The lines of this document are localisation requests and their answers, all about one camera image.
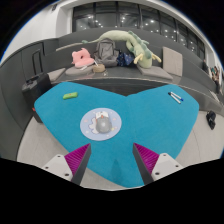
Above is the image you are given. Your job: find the round grey seat cushion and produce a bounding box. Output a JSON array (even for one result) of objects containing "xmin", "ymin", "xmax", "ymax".
[{"xmin": 64, "ymin": 65, "xmax": 95, "ymax": 77}]

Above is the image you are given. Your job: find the black suitcase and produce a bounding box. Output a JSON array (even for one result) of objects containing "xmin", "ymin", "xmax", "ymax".
[{"xmin": 21, "ymin": 72, "xmax": 53, "ymax": 111}]

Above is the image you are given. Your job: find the grey and white computer mouse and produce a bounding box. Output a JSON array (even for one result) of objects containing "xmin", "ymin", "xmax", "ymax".
[{"xmin": 94, "ymin": 111, "xmax": 113, "ymax": 135}]

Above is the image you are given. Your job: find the round pale blue mouse pad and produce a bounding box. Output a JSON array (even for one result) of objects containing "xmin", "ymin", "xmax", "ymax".
[{"xmin": 79, "ymin": 107, "xmax": 123, "ymax": 142}]

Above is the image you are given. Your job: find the person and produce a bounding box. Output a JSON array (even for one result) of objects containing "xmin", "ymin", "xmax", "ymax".
[
  {"xmin": 210, "ymin": 65, "xmax": 222, "ymax": 94},
  {"xmin": 201, "ymin": 59, "xmax": 210, "ymax": 75}
]

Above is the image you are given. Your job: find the long green dragon plush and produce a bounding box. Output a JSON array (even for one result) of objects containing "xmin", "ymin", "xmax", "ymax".
[{"xmin": 82, "ymin": 29, "xmax": 162, "ymax": 70}]

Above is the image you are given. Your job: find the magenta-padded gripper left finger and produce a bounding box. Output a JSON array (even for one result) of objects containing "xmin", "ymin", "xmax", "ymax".
[{"xmin": 41, "ymin": 143, "xmax": 92, "ymax": 186}]

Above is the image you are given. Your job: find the small green eraser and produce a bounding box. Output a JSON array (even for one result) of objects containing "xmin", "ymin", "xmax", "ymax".
[{"xmin": 62, "ymin": 91, "xmax": 79, "ymax": 101}]

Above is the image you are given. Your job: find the white marker with blue cap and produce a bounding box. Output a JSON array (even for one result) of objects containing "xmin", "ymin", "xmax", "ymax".
[{"xmin": 170, "ymin": 91, "xmax": 184, "ymax": 102}]

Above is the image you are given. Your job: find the pink plush cushion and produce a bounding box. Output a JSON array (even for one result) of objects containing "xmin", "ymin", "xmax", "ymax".
[{"xmin": 71, "ymin": 47, "xmax": 96, "ymax": 69}]

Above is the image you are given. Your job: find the small tan round item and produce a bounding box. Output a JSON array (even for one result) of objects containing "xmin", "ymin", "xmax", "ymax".
[{"xmin": 92, "ymin": 63, "xmax": 106, "ymax": 74}]

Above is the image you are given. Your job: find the grey backpack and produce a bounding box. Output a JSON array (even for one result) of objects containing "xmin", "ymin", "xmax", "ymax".
[{"xmin": 93, "ymin": 38, "xmax": 120, "ymax": 68}]

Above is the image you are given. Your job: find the white marker with black cap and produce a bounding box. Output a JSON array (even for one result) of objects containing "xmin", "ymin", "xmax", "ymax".
[{"xmin": 167, "ymin": 92, "xmax": 182, "ymax": 105}]

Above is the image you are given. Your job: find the beige square cushion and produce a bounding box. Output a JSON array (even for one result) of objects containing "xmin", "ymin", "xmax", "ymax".
[{"xmin": 162, "ymin": 46, "xmax": 184, "ymax": 77}]

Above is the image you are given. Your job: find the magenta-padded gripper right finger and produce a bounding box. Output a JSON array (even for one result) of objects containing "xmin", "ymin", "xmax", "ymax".
[{"xmin": 132, "ymin": 142, "xmax": 184, "ymax": 186}]

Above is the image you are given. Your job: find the dark blue patterned bag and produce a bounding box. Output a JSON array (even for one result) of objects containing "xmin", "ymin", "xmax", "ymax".
[{"xmin": 116, "ymin": 51, "xmax": 135, "ymax": 68}]

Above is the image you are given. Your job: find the flat grey seat cushion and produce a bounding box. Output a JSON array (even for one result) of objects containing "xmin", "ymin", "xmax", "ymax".
[
  {"xmin": 136, "ymin": 64, "xmax": 174, "ymax": 81},
  {"xmin": 46, "ymin": 67, "xmax": 67, "ymax": 82}
]

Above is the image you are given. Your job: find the black bag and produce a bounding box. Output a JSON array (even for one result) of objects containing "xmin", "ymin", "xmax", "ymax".
[{"xmin": 205, "ymin": 110, "xmax": 217, "ymax": 131}]

